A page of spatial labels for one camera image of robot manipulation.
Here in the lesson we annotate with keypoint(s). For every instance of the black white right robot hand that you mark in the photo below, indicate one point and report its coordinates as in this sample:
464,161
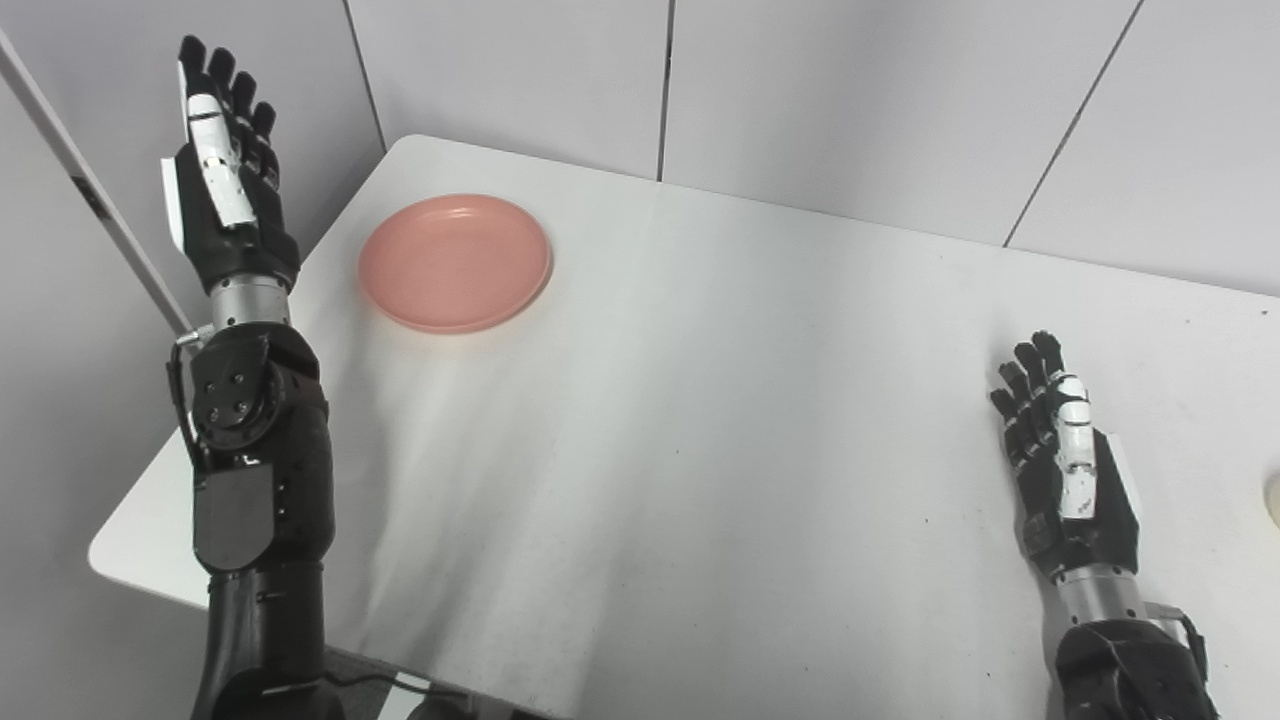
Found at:
1075,500

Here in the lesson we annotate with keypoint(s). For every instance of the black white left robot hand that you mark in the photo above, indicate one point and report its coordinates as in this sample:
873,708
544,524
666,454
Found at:
235,210

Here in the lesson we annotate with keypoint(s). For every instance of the white steamed bun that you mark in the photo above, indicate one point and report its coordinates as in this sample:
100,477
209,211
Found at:
1274,502

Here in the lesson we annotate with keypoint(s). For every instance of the pink round plate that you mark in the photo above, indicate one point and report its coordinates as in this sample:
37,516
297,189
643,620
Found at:
455,262

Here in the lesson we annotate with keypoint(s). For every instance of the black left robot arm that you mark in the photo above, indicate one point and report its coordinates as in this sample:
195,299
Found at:
260,500

